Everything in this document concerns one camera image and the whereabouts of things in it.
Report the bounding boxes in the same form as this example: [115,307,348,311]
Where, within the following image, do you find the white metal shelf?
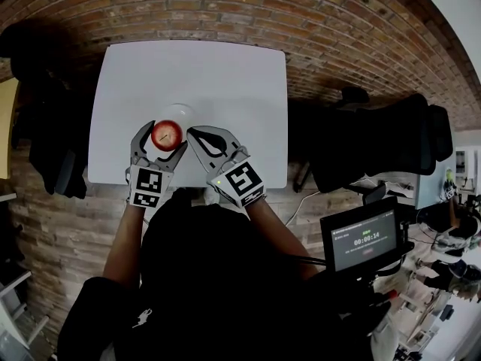
[0,268,50,361]

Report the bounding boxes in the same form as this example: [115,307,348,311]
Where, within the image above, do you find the black office chair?
[292,86,454,196]

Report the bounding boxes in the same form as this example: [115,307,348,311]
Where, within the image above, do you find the black chair with dark coat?
[0,20,89,199]

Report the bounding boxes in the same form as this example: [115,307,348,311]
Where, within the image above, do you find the light wooden board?
[0,76,20,181]

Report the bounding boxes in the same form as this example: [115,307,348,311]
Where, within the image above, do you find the black monitor screen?
[319,196,407,278]

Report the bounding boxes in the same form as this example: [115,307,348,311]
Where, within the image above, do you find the person's left forearm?
[101,200,148,290]

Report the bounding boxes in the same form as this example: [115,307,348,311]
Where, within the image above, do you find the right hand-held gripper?
[186,125,268,210]

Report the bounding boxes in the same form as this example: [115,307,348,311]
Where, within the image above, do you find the person's black shirt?
[56,187,392,361]

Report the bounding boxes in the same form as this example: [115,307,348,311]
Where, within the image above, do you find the red apple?
[150,119,185,153]

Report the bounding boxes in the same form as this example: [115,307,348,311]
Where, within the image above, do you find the person's right forearm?
[243,196,321,282]

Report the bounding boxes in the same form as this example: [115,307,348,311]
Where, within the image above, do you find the white cable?
[284,190,320,227]

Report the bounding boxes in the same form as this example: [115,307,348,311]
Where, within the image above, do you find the white plate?
[156,103,197,129]

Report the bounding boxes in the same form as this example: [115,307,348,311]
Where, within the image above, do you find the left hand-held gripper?
[125,120,189,210]

